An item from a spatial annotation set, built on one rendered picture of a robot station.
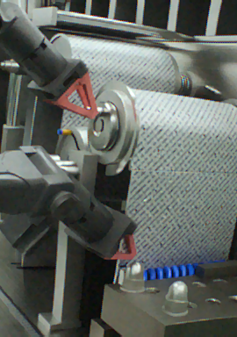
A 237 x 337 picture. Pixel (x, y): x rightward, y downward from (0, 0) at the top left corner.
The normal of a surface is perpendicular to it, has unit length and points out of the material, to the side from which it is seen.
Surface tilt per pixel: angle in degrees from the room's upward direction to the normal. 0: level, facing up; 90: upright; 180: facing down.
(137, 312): 90
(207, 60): 90
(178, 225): 93
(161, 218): 93
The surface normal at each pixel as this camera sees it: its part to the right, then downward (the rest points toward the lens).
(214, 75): -0.86, -0.02
